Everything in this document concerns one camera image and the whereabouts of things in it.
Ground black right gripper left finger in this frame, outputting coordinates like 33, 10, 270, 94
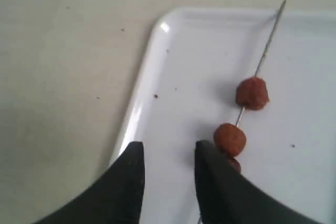
39, 142, 145, 223

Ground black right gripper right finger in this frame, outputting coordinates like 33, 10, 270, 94
194, 140, 323, 223

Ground thin metal skewer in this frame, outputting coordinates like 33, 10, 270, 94
235, 0, 287, 127

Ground white rectangular plastic tray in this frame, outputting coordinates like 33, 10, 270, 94
112, 8, 335, 223

